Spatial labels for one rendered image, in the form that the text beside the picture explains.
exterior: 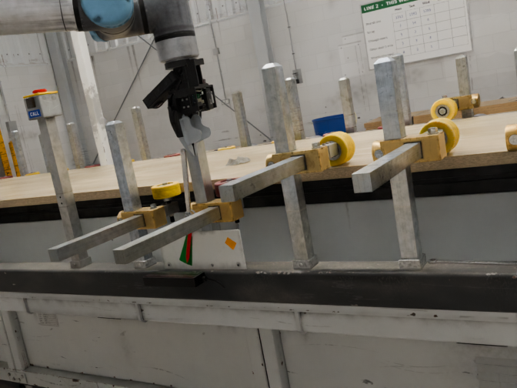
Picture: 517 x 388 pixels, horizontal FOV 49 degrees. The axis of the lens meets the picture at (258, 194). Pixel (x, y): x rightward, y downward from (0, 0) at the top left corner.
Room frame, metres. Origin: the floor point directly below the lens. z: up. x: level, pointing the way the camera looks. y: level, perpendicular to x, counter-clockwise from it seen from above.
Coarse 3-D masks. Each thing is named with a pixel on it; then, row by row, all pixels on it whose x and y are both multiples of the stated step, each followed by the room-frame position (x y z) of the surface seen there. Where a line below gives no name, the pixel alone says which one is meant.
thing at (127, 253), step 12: (192, 216) 1.27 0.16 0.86; (204, 216) 1.29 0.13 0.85; (216, 216) 1.33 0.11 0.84; (168, 228) 1.19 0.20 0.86; (180, 228) 1.21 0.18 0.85; (192, 228) 1.25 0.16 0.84; (144, 240) 1.12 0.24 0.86; (156, 240) 1.15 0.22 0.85; (168, 240) 1.18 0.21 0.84; (120, 252) 1.07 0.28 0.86; (132, 252) 1.08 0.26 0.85; (144, 252) 1.11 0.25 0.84
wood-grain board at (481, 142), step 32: (416, 128) 1.92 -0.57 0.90; (480, 128) 1.60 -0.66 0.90; (160, 160) 2.56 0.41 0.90; (224, 160) 2.03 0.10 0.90; (256, 160) 1.83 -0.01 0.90; (352, 160) 1.42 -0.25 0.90; (448, 160) 1.21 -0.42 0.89; (480, 160) 1.18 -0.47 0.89; (512, 160) 1.15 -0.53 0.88; (0, 192) 2.40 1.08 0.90; (32, 192) 2.14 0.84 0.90; (96, 192) 1.80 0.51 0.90
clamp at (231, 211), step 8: (216, 200) 1.38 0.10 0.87; (240, 200) 1.36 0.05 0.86; (192, 208) 1.39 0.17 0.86; (200, 208) 1.37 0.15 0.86; (224, 208) 1.34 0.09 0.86; (232, 208) 1.33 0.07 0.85; (240, 208) 1.36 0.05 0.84; (224, 216) 1.34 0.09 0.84; (232, 216) 1.33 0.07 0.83; (240, 216) 1.35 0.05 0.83
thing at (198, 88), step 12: (180, 60) 1.26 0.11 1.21; (192, 60) 1.25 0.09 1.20; (180, 72) 1.29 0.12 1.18; (192, 72) 1.25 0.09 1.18; (180, 84) 1.28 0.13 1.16; (192, 84) 1.26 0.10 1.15; (204, 84) 1.27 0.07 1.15; (168, 96) 1.27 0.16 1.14; (180, 96) 1.26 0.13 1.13; (192, 96) 1.25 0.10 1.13; (204, 96) 1.28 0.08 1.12; (180, 108) 1.28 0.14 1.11; (192, 108) 1.24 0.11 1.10; (204, 108) 1.27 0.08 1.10
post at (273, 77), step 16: (272, 64) 1.24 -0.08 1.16; (272, 80) 1.24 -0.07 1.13; (272, 96) 1.25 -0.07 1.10; (272, 112) 1.25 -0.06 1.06; (288, 112) 1.26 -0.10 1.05; (272, 128) 1.25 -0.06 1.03; (288, 128) 1.25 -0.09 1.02; (288, 144) 1.24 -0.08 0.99; (288, 192) 1.25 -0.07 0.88; (288, 208) 1.25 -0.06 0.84; (304, 208) 1.26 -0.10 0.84; (304, 224) 1.25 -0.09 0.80; (304, 240) 1.24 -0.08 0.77; (304, 256) 1.24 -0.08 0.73
